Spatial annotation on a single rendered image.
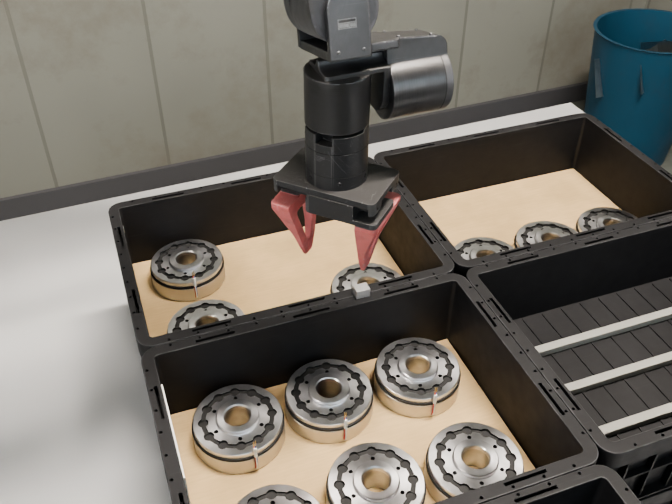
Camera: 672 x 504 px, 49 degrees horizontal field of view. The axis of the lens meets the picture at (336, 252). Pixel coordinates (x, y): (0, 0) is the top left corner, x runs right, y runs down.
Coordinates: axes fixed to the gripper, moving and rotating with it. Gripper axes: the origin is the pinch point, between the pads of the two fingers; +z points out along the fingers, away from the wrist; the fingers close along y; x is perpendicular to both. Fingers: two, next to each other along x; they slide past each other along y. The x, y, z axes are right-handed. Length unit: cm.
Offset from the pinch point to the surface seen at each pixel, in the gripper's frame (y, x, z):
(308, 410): 1.4, 4.2, 20.5
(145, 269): 35.9, -11.2, 23.5
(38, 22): 152, -109, 40
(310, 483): -2.2, 10.8, 23.5
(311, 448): -0.2, 6.7, 23.5
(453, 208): 0, -45, 23
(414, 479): -12.7, 7.5, 20.6
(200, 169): 121, -140, 102
